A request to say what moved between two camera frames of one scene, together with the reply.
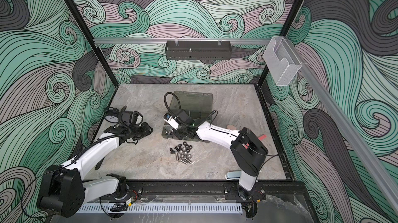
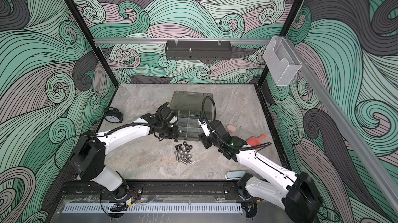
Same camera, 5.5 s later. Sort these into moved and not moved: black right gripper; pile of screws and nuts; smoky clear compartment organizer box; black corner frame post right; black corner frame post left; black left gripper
Moved: black right gripper; black left gripper
Not moved: pile of screws and nuts; smoky clear compartment organizer box; black corner frame post right; black corner frame post left
